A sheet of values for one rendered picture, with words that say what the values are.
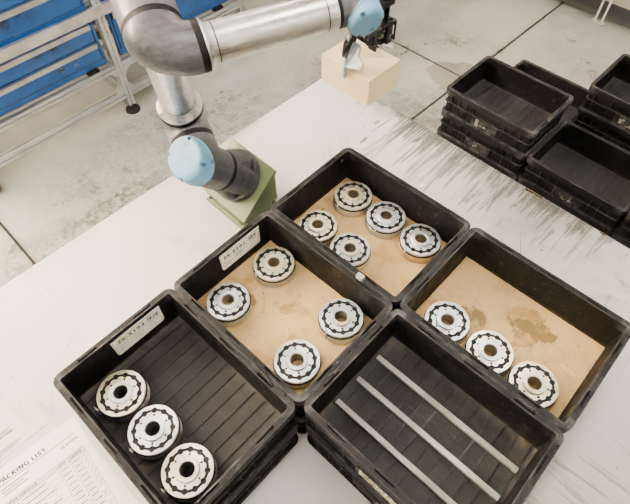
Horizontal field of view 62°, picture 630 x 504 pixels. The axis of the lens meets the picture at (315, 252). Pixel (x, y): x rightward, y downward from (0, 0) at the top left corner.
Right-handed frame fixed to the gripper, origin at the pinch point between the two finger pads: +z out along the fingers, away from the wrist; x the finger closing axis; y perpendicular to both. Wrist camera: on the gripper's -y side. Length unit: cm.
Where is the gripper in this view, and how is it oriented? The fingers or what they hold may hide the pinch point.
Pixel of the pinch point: (360, 64)
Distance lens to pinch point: 142.2
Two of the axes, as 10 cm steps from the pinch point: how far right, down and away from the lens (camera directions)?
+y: 7.1, 5.8, -4.1
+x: 7.0, -5.9, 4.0
